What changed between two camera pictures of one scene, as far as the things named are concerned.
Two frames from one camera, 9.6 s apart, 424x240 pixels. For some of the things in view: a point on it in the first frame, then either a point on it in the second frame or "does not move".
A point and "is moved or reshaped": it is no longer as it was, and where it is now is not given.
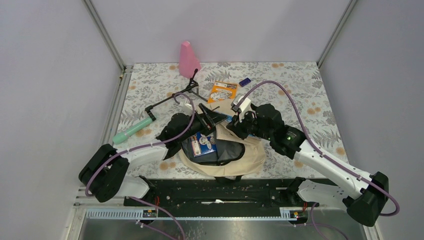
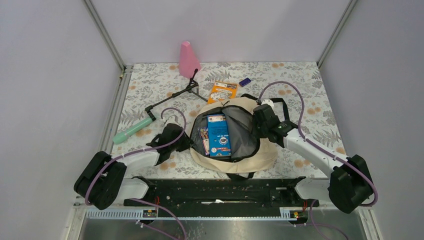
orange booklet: (222, 90) does not move
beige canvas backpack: (224, 154) is moved or reshaped
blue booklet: (229, 117) -> (219, 145)
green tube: (120, 137) does not move
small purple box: (244, 82) does not move
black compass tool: (192, 87) does not move
